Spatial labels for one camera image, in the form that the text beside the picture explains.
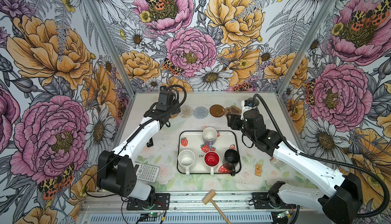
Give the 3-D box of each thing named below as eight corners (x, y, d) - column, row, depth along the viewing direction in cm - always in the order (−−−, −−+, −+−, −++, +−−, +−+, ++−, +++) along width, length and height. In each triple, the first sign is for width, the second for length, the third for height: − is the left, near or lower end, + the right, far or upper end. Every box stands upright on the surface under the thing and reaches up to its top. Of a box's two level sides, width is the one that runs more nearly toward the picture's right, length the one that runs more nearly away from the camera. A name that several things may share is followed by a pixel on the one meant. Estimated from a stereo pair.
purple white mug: (207, 151, 92) (207, 145, 86) (202, 135, 99) (202, 128, 93) (219, 148, 94) (221, 142, 88) (213, 132, 101) (214, 125, 95)
